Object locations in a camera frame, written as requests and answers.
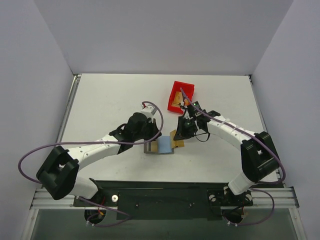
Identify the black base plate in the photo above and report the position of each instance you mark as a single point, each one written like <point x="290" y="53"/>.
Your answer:
<point x="149" y="200"/>

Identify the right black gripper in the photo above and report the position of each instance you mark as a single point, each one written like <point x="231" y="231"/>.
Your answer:
<point x="185" y="125"/>

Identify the red plastic bin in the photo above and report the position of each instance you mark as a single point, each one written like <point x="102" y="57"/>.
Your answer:
<point x="187" y="88"/>

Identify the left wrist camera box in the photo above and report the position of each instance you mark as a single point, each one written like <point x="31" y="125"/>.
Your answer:
<point x="149" y="111"/>

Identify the grey card holder wallet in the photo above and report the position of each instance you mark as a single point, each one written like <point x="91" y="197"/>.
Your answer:
<point x="164" y="146"/>

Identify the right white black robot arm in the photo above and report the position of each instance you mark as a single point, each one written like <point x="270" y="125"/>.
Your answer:
<point x="258" y="154"/>

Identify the gold cards in bin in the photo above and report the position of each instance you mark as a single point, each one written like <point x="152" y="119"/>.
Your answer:
<point x="178" y="99"/>

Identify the gold card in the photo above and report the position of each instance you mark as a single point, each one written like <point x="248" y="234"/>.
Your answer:
<point x="152" y="147"/>
<point x="172" y="135"/>
<point x="179" y="144"/>

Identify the aluminium table frame rail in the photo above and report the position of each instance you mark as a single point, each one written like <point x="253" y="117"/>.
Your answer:
<point x="33" y="213"/>

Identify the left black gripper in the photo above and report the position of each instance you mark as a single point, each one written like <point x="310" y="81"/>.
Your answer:
<point x="154" y="130"/>

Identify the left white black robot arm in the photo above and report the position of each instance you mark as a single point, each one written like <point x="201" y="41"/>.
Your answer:
<point x="59" y="173"/>

